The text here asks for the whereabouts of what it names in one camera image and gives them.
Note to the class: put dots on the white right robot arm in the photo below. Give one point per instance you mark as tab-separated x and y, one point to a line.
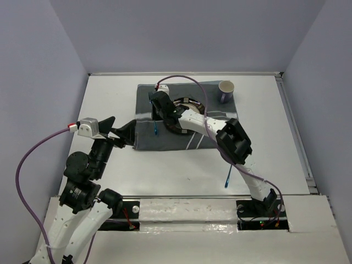
229	138

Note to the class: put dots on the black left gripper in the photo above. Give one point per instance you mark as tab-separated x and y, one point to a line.
126	131

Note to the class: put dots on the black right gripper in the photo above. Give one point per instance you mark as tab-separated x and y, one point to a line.
154	115

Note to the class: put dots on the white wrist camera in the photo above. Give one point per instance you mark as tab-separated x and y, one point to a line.
87	127
162	87

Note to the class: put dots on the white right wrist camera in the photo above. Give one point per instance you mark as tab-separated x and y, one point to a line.
162	87

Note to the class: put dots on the blue metallic fork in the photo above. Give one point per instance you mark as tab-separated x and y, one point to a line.
154	122

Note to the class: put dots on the grey striped cloth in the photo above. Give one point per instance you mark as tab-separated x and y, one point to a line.
168	140

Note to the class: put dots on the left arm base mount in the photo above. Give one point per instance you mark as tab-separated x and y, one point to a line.
125	220

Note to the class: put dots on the purple mug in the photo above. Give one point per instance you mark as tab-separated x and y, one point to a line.
225	91

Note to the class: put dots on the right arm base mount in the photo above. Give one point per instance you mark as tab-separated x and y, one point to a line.
249	218

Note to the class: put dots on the blue metallic spoon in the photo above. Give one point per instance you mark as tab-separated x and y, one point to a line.
228	177

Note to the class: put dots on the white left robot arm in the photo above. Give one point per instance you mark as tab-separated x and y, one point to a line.
83	206

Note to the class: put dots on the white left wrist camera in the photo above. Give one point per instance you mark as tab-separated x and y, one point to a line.
87	127

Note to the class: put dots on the white table edge rail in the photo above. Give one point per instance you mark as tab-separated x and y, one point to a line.
191	73

